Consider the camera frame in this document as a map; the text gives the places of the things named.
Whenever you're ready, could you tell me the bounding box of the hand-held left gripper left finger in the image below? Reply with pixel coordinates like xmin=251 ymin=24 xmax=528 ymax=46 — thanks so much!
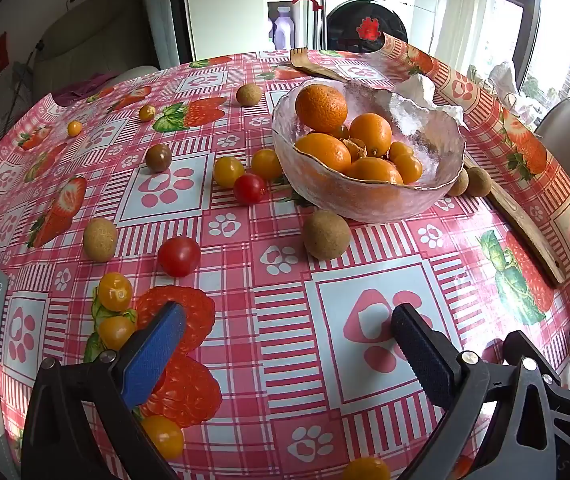
xmin=21 ymin=301 xmax=188 ymax=480

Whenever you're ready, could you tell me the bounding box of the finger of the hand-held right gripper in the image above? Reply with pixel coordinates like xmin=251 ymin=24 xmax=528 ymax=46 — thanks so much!
xmin=502 ymin=331 xmax=564 ymax=391

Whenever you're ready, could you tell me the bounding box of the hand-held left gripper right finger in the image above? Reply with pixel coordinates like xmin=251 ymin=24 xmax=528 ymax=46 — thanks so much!
xmin=391 ymin=303 xmax=566 ymax=480

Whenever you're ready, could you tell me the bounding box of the red cherry tomato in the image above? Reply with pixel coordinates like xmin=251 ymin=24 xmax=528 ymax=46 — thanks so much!
xmin=158 ymin=236 xmax=202 ymax=278
xmin=233 ymin=173 xmax=267 ymax=206

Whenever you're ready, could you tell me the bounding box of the brown longan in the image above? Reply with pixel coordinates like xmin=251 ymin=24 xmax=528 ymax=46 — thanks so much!
xmin=236 ymin=83 xmax=263 ymax=107
xmin=446 ymin=169 xmax=469 ymax=197
xmin=301 ymin=210 xmax=352 ymax=261
xmin=83 ymin=218 xmax=118 ymax=263
xmin=465 ymin=166 xmax=493 ymax=198

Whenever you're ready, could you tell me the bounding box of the strawberry print checked tablecloth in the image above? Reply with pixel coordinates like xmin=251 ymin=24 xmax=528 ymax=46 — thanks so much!
xmin=0 ymin=32 xmax=570 ymax=480

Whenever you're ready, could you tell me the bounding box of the frosted glass bowl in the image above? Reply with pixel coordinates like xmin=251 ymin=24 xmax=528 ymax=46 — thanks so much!
xmin=271 ymin=77 xmax=467 ymax=224

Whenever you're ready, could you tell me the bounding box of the mandarin orange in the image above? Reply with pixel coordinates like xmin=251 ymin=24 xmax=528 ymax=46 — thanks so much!
xmin=295 ymin=84 xmax=349 ymax=134
xmin=349 ymin=112 xmax=394 ymax=157
xmin=346 ymin=156 xmax=405 ymax=185
xmin=294 ymin=132 xmax=353 ymax=173

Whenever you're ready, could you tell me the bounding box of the brown-green cherry tomato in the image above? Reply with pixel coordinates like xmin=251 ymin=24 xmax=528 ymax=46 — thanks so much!
xmin=145 ymin=143 xmax=173 ymax=173

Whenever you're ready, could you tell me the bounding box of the husked golden berry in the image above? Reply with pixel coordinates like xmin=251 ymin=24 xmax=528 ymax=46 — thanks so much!
xmin=342 ymin=138 xmax=368 ymax=161

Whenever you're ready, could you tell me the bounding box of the white plastic bag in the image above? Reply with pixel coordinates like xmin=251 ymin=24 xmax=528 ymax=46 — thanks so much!
xmin=487 ymin=60 xmax=520 ymax=106

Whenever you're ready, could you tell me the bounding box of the purple cloth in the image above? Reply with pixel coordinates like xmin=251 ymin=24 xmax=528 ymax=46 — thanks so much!
xmin=52 ymin=72 xmax=116 ymax=106

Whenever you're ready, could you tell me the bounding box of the beige sofa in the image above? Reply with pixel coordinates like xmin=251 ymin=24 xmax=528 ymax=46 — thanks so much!
xmin=32 ymin=0 xmax=161 ymax=91

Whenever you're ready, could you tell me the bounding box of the red paper decoration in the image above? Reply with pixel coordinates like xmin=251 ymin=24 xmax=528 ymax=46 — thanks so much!
xmin=356 ymin=17 xmax=383 ymax=41

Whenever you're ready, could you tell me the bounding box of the white curtain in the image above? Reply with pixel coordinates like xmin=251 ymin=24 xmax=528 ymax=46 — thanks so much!
xmin=417 ymin=0 xmax=500 ymax=68

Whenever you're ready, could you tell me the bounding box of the purple detergent bottle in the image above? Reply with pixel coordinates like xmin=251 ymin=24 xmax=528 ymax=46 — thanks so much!
xmin=274 ymin=6 xmax=296 ymax=50

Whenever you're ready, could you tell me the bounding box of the white cabinet door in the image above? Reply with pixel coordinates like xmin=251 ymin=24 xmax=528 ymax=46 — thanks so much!
xmin=182 ymin=0 xmax=268 ymax=61

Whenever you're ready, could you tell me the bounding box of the dark window frame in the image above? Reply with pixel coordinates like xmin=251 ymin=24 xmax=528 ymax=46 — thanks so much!
xmin=495 ymin=0 xmax=570 ymax=111

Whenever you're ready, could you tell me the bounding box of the red handled mop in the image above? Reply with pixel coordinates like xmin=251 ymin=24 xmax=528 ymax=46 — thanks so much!
xmin=292 ymin=0 xmax=327 ymax=52

